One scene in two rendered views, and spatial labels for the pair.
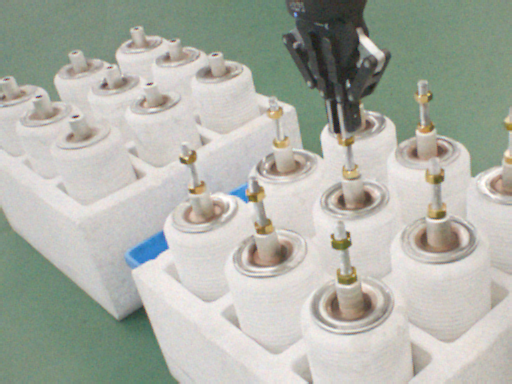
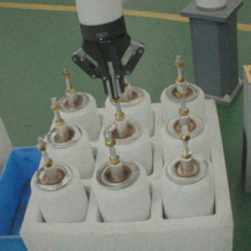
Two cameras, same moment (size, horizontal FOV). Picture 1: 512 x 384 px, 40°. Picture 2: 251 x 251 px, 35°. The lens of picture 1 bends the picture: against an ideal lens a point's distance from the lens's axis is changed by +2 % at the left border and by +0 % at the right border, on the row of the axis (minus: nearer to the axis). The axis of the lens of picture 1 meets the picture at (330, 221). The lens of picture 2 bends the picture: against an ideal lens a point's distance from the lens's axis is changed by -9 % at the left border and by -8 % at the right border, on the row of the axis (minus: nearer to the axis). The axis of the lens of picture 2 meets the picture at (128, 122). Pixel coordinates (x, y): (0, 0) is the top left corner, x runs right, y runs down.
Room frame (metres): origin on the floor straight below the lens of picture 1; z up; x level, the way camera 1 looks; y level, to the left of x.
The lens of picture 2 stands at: (0.14, 0.41, 0.74)
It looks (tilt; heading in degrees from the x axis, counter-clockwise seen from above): 36 degrees down; 316
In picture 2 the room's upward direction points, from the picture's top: 10 degrees counter-clockwise
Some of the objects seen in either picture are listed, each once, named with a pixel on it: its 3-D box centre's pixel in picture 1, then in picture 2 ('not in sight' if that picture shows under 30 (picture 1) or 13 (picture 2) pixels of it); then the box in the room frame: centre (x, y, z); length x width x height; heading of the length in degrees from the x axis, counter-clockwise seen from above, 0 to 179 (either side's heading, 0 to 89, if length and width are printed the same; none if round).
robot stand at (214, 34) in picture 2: not in sight; (215, 50); (0.74, -0.58, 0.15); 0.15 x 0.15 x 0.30; 8
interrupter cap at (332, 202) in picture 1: (354, 199); (123, 131); (0.63, -0.03, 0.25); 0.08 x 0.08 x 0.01
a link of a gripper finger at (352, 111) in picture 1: (356, 108); (125, 78); (0.61, -0.04, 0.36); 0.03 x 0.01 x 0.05; 37
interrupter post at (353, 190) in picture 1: (353, 189); (121, 126); (0.63, -0.03, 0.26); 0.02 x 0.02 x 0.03
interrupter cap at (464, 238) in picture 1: (439, 239); (185, 126); (0.53, -0.10, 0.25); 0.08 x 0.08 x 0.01
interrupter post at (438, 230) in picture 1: (438, 228); (184, 121); (0.53, -0.10, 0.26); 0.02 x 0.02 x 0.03
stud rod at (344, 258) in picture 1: (344, 259); (185, 146); (0.46, -0.01, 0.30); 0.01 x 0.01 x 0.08; 88
